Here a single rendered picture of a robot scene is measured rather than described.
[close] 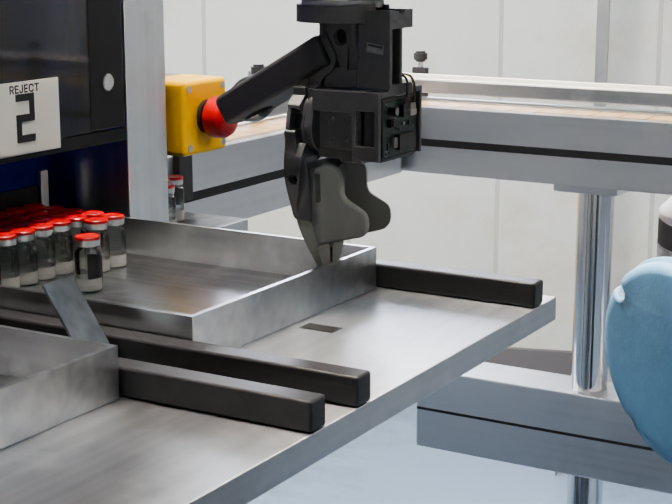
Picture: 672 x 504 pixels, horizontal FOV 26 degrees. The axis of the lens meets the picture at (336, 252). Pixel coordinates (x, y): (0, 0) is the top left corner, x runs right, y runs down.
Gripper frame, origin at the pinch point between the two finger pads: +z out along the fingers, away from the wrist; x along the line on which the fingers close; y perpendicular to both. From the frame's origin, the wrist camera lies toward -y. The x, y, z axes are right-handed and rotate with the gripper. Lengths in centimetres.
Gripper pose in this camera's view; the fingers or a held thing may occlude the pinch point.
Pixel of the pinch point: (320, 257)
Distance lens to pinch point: 116.2
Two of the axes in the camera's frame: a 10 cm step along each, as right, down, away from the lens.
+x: 5.0, -1.9, 8.4
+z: 0.0, 9.8, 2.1
